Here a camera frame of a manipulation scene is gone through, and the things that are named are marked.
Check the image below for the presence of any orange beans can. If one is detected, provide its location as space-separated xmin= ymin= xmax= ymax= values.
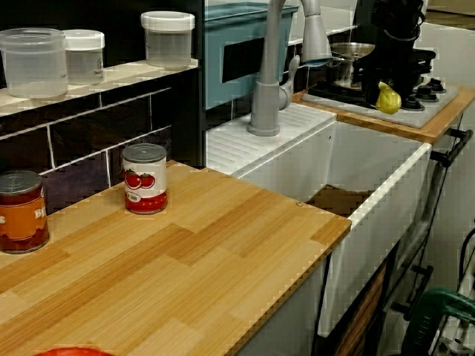
xmin=0 ymin=170 xmax=50 ymax=255

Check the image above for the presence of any yellow toy corn cob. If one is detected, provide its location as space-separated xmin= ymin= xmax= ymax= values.
xmin=375 ymin=81 xmax=403 ymax=114

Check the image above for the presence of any labelled jar white lid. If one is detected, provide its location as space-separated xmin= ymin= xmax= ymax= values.
xmin=62 ymin=29 xmax=106 ymax=86

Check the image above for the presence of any white stove cabinet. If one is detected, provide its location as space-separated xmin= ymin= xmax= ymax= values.
xmin=385 ymin=111 xmax=475 ymax=334

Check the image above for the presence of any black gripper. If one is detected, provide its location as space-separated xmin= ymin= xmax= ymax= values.
xmin=351 ymin=31 xmax=438 ymax=108

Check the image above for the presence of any steel cooking pot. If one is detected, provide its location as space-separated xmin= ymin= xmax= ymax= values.
xmin=326 ymin=41 xmax=377 ymax=90

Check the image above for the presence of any black long door handle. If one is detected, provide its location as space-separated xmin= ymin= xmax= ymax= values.
xmin=430 ymin=128 xmax=475 ymax=169

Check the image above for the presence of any grey toy stove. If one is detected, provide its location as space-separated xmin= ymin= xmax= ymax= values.
xmin=301 ymin=75 xmax=462 ymax=131

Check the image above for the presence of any grey toy faucet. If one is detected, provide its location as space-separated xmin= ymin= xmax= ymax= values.
xmin=247 ymin=0 xmax=333 ymax=137

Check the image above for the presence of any clear jar white lid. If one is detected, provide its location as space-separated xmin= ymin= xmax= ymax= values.
xmin=140 ymin=10 xmax=196 ymax=72

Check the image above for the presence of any black upright board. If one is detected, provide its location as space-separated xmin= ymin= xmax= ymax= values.
xmin=171 ymin=0 xmax=207 ymax=170

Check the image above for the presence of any white toy sink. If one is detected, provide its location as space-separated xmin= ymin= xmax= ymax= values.
xmin=205 ymin=101 xmax=433 ymax=339

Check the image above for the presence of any red plate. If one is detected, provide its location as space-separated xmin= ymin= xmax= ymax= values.
xmin=32 ymin=346 xmax=113 ymax=356

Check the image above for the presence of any green clamp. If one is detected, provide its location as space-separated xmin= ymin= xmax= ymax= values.
xmin=402 ymin=289 xmax=475 ymax=356

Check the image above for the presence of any tomato soup can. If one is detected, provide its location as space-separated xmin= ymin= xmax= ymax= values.
xmin=122 ymin=143 xmax=168 ymax=216

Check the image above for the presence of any black looped cable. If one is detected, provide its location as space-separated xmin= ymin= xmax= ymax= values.
xmin=458 ymin=227 xmax=475 ymax=287

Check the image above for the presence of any teal plastic bin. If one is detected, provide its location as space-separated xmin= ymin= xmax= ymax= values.
xmin=204 ymin=1 xmax=300 ymax=111

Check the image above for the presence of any large translucent jar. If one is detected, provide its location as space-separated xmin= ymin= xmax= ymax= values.
xmin=0 ymin=28 xmax=69 ymax=99

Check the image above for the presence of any black short door handle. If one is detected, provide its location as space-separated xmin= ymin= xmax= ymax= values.
xmin=390 ymin=264 xmax=435 ymax=321

